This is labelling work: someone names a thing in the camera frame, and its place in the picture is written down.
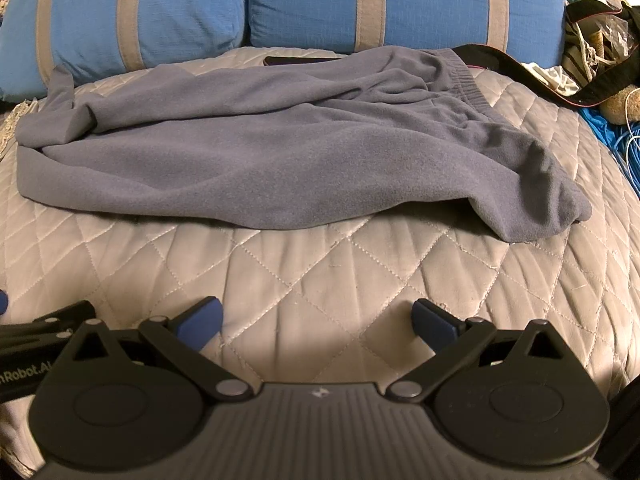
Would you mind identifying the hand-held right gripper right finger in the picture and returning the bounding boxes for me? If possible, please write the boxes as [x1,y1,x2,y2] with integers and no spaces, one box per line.
[387,298,568,403]

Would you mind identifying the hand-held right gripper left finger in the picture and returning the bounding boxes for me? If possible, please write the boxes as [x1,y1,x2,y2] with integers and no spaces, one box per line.
[64,296,253,403]

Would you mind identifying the grey fleece pants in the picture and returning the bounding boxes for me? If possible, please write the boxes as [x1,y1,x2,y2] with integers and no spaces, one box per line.
[15,46,593,243]

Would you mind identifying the white cloth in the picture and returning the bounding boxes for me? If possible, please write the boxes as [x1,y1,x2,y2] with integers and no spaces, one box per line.
[522,62,581,96]

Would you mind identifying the tan fuzzy plush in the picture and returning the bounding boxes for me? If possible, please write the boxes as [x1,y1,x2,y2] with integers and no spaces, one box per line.
[600,86,640,122]

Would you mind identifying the blue pillow grey stripes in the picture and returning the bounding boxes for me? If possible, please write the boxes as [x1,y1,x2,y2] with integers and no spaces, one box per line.
[0,0,247,103]
[247,0,568,68]

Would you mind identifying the black bag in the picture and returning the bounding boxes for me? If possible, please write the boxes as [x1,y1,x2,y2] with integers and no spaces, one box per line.
[565,0,640,73]

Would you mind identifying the clear plastic bag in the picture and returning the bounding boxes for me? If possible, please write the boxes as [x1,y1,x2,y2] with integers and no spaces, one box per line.
[585,7,640,56]

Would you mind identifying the blue cable coil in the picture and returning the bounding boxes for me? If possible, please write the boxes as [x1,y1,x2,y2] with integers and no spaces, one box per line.
[580,107,640,216]

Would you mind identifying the white cable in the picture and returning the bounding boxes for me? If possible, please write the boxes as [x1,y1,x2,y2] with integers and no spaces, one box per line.
[621,85,640,161]

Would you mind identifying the black strap red edge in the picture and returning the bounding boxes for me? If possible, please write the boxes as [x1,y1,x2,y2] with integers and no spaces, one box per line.
[263,44,640,109]

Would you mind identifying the white cord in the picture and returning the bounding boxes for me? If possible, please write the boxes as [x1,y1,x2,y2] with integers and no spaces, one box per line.
[575,25,622,68]

